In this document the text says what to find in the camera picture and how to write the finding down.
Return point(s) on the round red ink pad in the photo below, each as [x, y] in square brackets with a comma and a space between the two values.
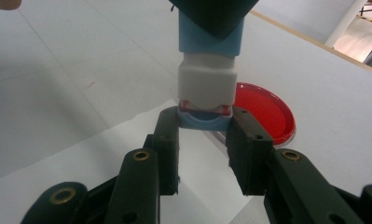
[261, 112]

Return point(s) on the white table cover board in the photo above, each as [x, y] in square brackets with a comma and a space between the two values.
[81, 46]

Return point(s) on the white paper sheet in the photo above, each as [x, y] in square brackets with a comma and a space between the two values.
[81, 161]

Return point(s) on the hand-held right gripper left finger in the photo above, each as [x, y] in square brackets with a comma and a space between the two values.
[168, 149]

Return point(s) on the blue stamp cap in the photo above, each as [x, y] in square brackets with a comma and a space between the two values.
[205, 124]

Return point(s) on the white slanted pole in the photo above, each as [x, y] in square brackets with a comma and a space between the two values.
[345, 25]

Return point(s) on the wooden table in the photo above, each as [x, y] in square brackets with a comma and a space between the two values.
[314, 42]

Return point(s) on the blue and white stamp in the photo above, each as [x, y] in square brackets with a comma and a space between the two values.
[207, 81]

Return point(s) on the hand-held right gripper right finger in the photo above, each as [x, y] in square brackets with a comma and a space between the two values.
[249, 155]

